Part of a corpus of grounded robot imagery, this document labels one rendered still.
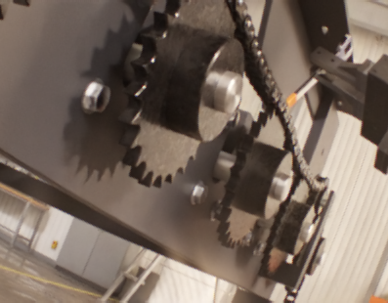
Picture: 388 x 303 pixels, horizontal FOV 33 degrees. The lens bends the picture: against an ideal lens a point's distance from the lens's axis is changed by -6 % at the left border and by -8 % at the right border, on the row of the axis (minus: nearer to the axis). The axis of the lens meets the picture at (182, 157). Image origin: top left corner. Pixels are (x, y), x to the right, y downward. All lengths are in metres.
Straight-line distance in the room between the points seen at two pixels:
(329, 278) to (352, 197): 1.33
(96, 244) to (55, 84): 10.80
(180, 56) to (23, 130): 0.13
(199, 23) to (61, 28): 0.12
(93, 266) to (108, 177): 10.64
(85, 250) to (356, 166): 4.57
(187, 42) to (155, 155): 0.09
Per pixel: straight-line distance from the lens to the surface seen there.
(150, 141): 0.51
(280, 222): 1.02
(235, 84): 0.52
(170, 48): 0.49
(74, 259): 11.37
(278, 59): 0.97
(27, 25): 0.42
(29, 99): 0.45
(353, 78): 0.93
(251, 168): 0.77
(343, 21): 1.05
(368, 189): 11.09
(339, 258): 10.90
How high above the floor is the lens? 0.72
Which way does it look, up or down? 9 degrees up
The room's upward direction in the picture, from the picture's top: 24 degrees clockwise
